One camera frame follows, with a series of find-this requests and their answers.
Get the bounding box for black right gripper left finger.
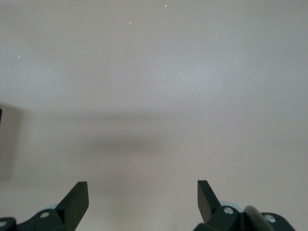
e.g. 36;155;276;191
18;181;89;231

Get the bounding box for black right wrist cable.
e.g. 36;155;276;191
244;205;275;231

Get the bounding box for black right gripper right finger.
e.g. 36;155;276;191
193;180;251;231

